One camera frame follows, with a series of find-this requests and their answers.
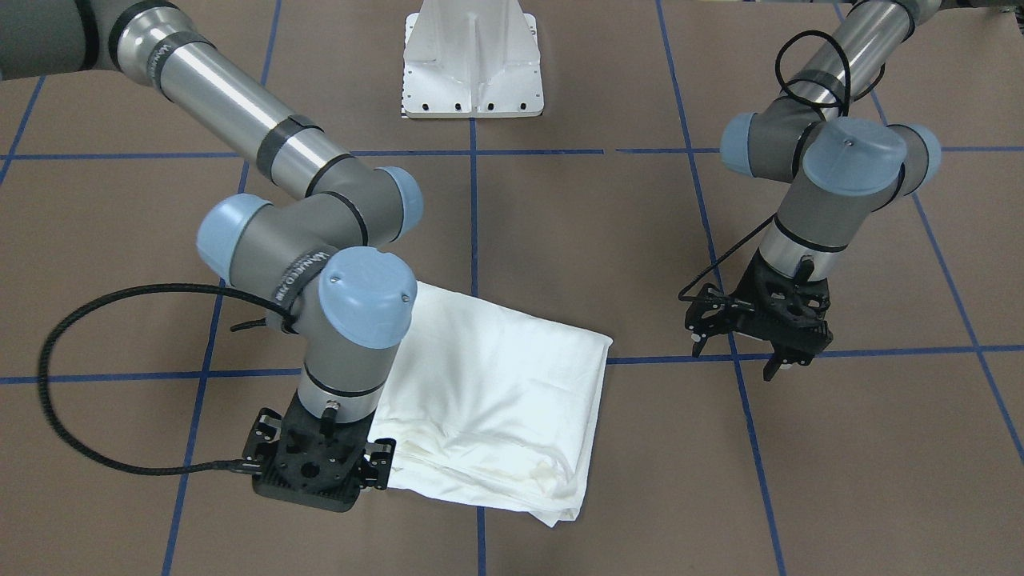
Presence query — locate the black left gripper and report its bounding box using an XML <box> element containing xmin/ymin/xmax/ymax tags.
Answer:
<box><xmin>733</xmin><ymin>253</ymin><xmax>834</xmax><ymax>382</ymax></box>

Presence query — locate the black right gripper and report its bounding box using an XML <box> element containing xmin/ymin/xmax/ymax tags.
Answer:
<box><xmin>251</xmin><ymin>397</ymin><xmax>370</xmax><ymax>513</ymax></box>

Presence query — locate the white printed t-shirt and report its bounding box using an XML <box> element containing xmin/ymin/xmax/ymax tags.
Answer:
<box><xmin>370</xmin><ymin>283</ymin><xmax>612</xmax><ymax>527</ymax></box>

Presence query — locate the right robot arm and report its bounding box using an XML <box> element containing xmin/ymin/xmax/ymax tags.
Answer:
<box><xmin>2</xmin><ymin>1</ymin><xmax>424</xmax><ymax>513</ymax></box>

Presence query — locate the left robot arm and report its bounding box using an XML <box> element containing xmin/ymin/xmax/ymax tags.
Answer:
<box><xmin>698</xmin><ymin>1</ymin><xmax>942</xmax><ymax>382</ymax></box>

